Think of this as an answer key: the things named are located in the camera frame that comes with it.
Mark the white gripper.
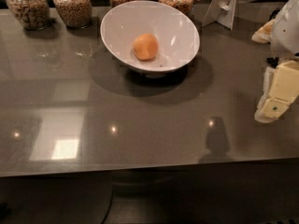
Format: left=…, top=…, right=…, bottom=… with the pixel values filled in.
left=251, top=0, right=299, bottom=123

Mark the orange fruit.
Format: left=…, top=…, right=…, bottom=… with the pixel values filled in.
left=133, top=34, right=159, bottom=61

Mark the white tilted bowl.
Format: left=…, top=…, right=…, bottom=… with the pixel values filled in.
left=100, top=0, right=200, bottom=76

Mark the white card stand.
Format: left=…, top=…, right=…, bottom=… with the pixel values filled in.
left=202, top=0, right=239, bottom=30

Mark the glass jar of grains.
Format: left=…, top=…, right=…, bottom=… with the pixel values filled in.
left=53, top=0, right=92, bottom=29

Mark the glass jar of nuts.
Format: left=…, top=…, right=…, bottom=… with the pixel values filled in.
left=6, top=0, right=50, bottom=30

